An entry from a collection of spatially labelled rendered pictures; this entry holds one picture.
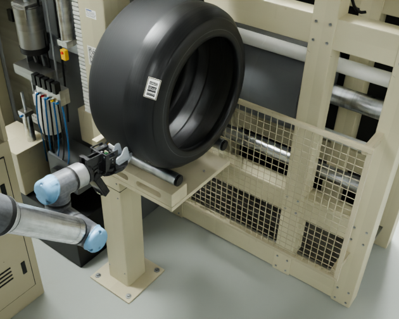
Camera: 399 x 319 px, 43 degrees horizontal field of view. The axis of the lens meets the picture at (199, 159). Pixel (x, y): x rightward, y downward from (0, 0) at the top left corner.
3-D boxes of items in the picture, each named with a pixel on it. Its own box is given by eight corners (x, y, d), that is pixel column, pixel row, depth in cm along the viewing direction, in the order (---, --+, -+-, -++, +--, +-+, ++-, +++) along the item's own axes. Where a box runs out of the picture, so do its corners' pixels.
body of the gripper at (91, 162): (120, 149, 156) (91, 163, 148) (120, 173, 161) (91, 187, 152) (102, 140, 160) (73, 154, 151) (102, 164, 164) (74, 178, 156)
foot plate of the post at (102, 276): (90, 277, 256) (89, 275, 254) (126, 247, 273) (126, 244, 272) (128, 304, 243) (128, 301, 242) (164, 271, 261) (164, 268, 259)
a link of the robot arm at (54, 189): (32, 201, 145) (30, 176, 141) (63, 186, 153) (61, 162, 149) (50, 212, 141) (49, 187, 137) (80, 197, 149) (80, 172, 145)
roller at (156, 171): (107, 138, 192) (114, 142, 196) (102, 149, 191) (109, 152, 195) (180, 173, 175) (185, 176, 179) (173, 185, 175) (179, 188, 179)
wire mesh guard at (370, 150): (175, 198, 261) (174, 76, 220) (177, 196, 262) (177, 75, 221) (336, 282, 218) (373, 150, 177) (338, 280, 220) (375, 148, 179)
